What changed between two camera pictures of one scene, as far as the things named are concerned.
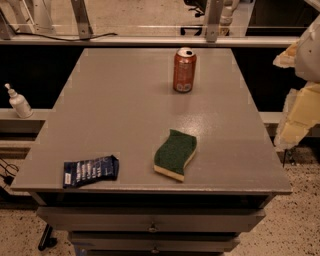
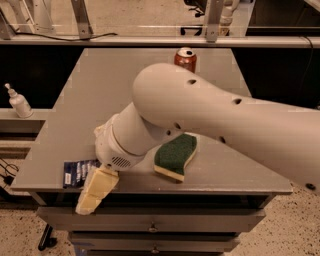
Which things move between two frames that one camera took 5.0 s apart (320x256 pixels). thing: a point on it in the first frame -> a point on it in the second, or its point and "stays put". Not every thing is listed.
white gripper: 310,55 -> 111,151
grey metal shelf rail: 146,40 stays put
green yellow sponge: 172,157 stays put
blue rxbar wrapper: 94,170 stays put
